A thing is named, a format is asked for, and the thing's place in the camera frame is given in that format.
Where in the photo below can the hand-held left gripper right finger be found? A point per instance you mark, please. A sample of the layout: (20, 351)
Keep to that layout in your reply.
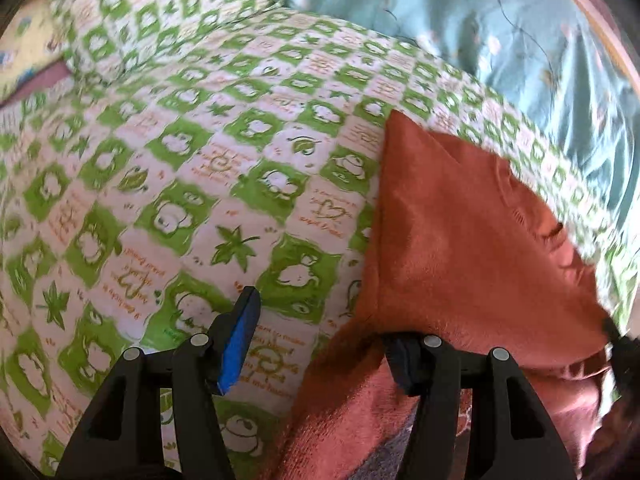
(406, 366)

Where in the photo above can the grey cloth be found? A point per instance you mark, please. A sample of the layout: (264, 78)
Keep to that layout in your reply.
(387, 452)

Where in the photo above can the green checked printed bed sheet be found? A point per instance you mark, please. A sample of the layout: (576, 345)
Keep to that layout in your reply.
(200, 170)

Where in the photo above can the mauve under sheet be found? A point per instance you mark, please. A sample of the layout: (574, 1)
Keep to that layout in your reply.
(42, 82)

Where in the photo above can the orange knit sweater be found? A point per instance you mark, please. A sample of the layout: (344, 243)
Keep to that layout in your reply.
(450, 240)

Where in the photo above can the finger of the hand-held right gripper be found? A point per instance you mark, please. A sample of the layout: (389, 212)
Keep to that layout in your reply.
(625, 360)

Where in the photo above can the yellow cartoon print pillow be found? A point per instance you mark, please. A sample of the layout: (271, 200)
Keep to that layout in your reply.
(25, 45)

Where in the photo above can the wooden bed frame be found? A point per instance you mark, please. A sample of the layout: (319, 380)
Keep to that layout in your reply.
(595, 15)

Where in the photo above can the teal floral quilt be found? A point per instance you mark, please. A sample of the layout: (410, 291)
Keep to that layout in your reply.
(475, 25)

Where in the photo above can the green checked printed pillow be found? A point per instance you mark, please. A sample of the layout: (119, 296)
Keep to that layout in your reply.
(150, 15)

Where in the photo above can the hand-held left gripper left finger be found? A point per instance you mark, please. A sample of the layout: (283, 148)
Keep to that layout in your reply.
(239, 340)

